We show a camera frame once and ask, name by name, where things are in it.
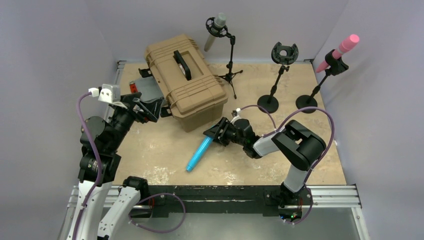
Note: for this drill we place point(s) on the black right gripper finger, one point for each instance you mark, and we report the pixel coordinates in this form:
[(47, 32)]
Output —
[(217, 137), (218, 127)]

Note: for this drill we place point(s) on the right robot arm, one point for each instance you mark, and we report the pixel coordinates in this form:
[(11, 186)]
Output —
[(298, 144)]

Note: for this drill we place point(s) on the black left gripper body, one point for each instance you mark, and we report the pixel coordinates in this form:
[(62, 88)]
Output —
[(133, 114)]

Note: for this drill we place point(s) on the pink microphone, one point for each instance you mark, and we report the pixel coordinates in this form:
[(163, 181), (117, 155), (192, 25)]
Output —
[(345, 46)]

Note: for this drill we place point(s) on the black round-base shock-mount stand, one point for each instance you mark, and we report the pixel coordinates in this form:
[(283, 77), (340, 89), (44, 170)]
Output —
[(285, 56)]

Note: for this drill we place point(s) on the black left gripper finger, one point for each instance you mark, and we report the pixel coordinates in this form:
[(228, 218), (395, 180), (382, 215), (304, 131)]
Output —
[(147, 111), (154, 106)]

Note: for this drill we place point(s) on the grey silver microphone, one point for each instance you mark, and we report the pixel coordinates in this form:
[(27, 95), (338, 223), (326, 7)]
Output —
[(214, 26)]

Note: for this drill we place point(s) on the black tripod microphone stand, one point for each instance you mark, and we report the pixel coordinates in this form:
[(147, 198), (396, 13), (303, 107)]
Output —
[(228, 77)]

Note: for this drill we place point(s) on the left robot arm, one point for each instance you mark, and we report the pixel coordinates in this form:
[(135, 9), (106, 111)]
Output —
[(100, 140)]

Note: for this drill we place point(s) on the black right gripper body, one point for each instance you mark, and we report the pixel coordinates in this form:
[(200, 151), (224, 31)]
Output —
[(238, 139)]

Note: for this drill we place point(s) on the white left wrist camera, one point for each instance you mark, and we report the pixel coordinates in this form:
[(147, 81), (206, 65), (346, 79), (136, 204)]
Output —
[(107, 93)]

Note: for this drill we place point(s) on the red adjustable wrench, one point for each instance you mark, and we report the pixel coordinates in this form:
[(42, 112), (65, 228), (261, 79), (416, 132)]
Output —
[(133, 87)]

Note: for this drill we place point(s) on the aluminium frame rail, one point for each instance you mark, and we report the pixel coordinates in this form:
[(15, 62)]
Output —
[(324, 196)]

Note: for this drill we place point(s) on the black round-base clip stand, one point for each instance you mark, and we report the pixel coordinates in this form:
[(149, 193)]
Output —
[(336, 66)]

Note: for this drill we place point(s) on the tan plastic toolbox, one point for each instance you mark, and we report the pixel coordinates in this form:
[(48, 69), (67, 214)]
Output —
[(194, 94)]

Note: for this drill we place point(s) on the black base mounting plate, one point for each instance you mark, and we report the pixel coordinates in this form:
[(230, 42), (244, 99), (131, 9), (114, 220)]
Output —
[(265, 200)]

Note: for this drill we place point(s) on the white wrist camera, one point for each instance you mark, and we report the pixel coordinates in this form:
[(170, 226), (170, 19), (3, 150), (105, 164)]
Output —
[(236, 115), (107, 93)]

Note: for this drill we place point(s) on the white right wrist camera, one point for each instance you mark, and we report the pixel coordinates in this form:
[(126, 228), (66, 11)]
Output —
[(236, 115)]

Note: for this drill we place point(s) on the blue microphone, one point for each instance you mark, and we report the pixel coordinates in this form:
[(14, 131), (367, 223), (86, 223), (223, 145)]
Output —
[(199, 153)]

